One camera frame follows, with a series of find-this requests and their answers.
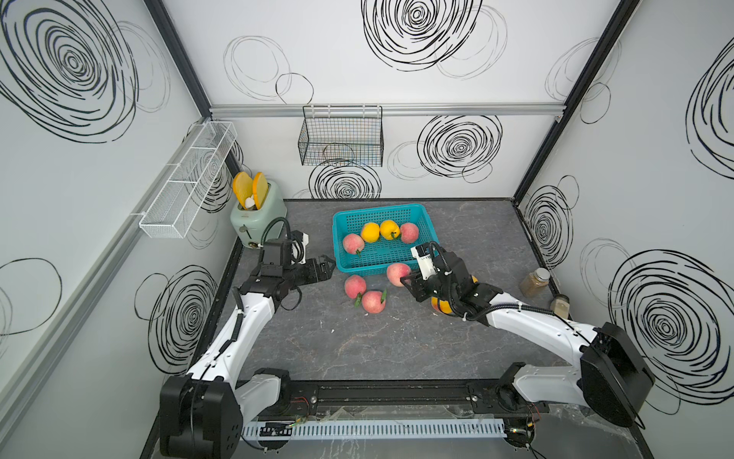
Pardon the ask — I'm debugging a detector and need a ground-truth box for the yellow peach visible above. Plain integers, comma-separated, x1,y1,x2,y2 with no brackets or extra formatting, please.
361,222,380,243
380,220,401,240
430,296,454,316

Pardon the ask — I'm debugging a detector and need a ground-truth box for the pink peach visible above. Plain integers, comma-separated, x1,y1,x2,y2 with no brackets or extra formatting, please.
355,290,388,315
342,233,365,256
386,263,411,287
399,222,420,245
344,275,367,299

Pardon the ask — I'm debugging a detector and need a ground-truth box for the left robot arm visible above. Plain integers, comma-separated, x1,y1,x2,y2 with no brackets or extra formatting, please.
159,231,336,458

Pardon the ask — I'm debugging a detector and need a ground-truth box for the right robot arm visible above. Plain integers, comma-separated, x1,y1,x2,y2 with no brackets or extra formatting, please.
401,241,656,428

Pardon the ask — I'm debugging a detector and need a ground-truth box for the teal plastic basket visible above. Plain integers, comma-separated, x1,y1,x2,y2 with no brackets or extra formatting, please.
332,204,440,277

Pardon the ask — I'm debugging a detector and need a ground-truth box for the mint green toaster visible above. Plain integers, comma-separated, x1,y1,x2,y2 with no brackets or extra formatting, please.
229,182,287,249

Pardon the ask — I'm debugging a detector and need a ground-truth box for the brown spice jar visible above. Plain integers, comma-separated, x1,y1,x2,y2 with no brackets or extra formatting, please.
519,268,551,298

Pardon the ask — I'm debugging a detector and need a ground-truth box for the right yellow toast slice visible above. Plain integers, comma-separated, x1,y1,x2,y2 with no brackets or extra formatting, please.
252,172,270,210

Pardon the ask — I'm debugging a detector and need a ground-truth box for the yellow toast slice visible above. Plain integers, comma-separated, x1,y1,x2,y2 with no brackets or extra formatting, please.
252,172,270,210
232,171,255,210

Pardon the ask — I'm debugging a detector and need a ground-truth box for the left yellow toast slice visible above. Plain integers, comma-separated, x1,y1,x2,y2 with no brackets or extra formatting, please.
232,171,255,210

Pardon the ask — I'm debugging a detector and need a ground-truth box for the beige spice jar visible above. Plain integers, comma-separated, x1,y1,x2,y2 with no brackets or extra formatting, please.
550,295,571,321

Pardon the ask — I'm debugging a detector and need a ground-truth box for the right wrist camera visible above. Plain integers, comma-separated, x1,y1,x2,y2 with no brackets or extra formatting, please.
411,241,436,280

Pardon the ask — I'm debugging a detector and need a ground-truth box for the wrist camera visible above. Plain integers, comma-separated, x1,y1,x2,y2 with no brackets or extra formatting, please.
290,231,310,264
411,241,436,280

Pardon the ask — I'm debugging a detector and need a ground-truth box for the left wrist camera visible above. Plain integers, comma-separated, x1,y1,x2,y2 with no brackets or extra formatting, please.
290,231,310,264

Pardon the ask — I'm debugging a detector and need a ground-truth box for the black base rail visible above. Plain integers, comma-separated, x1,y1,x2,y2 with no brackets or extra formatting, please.
256,379,562,419

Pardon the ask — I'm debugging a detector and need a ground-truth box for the white wire wall shelf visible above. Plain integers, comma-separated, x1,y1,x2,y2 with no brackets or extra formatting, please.
139,120,237,239

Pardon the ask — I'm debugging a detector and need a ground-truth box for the black wire wall basket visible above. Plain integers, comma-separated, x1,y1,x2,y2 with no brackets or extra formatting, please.
297,104,384,168

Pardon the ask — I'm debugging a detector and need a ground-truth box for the white slotted cable duct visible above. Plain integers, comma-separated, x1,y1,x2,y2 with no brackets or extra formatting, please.
242,419,508,441

